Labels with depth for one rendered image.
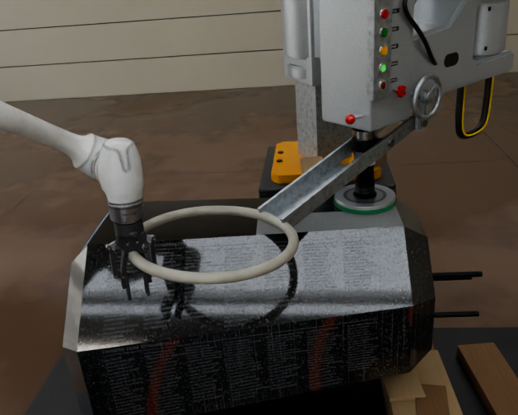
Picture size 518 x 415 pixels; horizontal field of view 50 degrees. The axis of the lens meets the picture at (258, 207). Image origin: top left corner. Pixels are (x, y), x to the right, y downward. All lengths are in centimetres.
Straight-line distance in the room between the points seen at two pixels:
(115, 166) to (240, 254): 59
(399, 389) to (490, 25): 138
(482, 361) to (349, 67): 138
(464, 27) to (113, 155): 128
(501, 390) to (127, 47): 683
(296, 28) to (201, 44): 556
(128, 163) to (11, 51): 749
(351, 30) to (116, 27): 659
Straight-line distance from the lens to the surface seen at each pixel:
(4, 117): 134
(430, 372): 228
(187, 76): 802
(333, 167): 190
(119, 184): 139
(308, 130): 256
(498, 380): 247
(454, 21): 204
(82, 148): 151
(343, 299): 175
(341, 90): 181
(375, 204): 192
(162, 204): 211
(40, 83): 874
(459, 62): 211
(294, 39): 241
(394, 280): 178
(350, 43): 175
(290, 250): 148
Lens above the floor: 167
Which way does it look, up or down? 25 degrees down
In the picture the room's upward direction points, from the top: 5 degrees counter-clockwise
